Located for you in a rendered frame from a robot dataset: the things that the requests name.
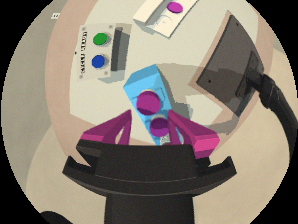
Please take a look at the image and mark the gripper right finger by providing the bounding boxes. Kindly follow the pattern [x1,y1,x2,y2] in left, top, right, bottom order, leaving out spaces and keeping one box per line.
[167,109,220,159]

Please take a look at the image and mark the blue rectangular tube holder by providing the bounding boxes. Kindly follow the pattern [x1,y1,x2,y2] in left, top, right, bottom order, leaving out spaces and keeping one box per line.
[123,64,172,145]

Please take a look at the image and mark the cream long bar with two dark lamps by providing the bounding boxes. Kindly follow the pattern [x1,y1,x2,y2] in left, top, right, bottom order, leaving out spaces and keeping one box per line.
[132,0,197,38]

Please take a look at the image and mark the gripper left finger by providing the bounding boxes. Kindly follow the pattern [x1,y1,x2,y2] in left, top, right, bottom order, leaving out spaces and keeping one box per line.
[79,109,132,145]

